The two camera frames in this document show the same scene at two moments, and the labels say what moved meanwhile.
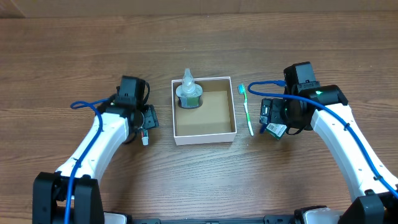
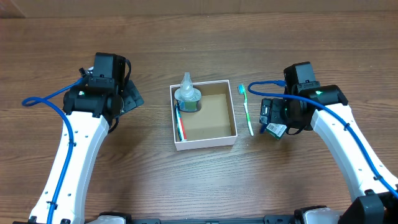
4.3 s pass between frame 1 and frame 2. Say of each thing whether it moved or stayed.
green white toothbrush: stayed
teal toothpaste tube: moved
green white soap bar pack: stayed
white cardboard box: stayed
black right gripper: stayed
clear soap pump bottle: moved
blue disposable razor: stayed
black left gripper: moved
